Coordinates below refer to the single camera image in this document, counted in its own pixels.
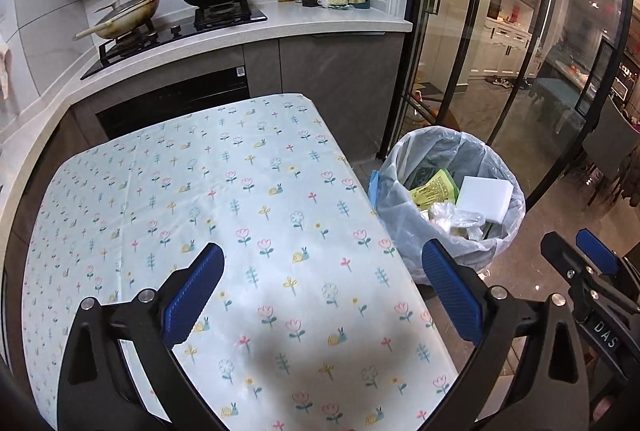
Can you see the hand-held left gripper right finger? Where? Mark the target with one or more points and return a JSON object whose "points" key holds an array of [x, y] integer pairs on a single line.
{"points": [[452, 291]]}

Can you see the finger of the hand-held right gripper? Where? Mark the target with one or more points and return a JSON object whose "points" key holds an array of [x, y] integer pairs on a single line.
{"points": [[567, 263], [597, 253]]}

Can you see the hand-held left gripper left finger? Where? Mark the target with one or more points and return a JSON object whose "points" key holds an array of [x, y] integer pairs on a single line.
{"points": [[195, 291]]}

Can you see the clear plastic wrapper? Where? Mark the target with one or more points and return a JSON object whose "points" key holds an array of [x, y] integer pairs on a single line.
{"points": [[447, 213]]}

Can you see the trash bin with clear liner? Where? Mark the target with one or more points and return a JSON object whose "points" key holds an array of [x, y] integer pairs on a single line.
{"points": [[400, 231]]}

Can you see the white sponge block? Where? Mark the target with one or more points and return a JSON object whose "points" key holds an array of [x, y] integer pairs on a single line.
{"points": [[487, 198]]}

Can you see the green tissue packet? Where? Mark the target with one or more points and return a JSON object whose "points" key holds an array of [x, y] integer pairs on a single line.
{"points": [[435, 188]]}

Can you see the grey dining chair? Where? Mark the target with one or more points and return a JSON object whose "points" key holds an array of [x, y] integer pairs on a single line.
{"points": [[610, 146]]}

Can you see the dark dining table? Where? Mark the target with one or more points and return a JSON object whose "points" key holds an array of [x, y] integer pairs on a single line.
{"points": [[560, 96]]}

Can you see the black built-in oven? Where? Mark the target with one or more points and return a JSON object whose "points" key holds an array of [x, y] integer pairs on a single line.
{"points": [[175, 98]]}

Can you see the glass sliding door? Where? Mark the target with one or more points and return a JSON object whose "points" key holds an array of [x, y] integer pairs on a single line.
{"points": [[460, 36]]}

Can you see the black gas stove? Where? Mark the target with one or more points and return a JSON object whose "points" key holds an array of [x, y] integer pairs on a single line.
{"points": [[175, 33]]}

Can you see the beige wok with lid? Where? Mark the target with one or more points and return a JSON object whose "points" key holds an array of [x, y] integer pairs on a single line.
{"points": [[130, 11]]}

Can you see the white pink hanging cloth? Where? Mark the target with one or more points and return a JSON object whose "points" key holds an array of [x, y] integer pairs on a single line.
{"points": [[4, 71]]}

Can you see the pale mesh food bag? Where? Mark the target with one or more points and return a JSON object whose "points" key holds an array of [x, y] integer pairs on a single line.
{"points": [[334, 1]]}

